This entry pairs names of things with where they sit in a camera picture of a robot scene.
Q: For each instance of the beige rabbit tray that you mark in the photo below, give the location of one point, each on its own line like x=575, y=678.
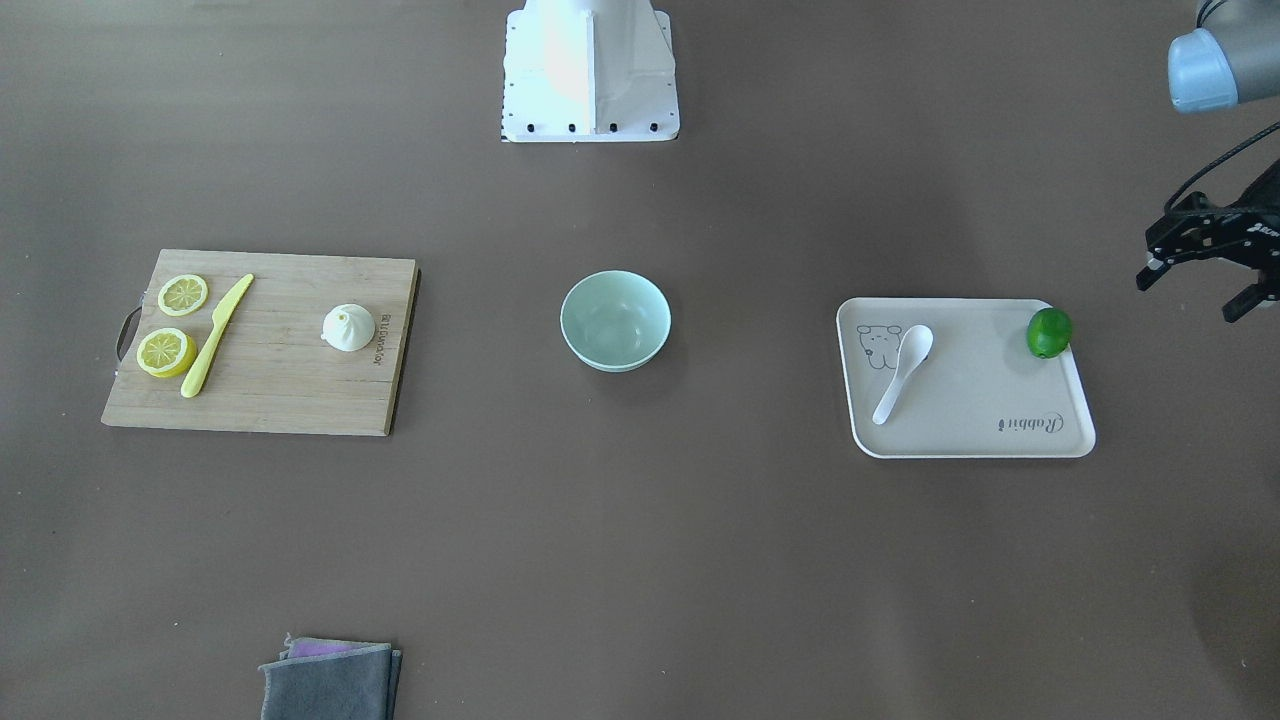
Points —
x=980, y=393

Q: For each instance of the thick lemon half slice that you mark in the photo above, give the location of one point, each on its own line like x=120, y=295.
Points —
x=166, y=353

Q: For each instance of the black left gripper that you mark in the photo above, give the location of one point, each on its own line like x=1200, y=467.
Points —
x=1252, y=234

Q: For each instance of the yellow plastic knife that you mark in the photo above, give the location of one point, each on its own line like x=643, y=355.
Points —
x=196, y=376

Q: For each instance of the thin lemon slice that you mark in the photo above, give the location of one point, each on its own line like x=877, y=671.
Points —
x=183, y=294

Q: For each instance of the green lime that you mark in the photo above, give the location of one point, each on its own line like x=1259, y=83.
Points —
x=1049, y=332

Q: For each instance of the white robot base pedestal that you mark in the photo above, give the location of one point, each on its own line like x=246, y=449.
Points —
x=589, y=72

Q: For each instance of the bamboo cutting board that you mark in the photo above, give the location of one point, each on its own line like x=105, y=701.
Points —
x=273, y=373

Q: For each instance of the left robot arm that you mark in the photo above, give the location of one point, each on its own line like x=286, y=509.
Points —
x=1231, y=57

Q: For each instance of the light green bowl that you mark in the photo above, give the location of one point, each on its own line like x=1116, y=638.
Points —
x=615, y=321

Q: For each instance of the grey folded cloth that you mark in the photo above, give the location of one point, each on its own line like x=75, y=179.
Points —
x=318, y=678

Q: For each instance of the white ceramic spoon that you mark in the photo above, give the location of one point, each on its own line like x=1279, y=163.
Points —
x=915, y=347

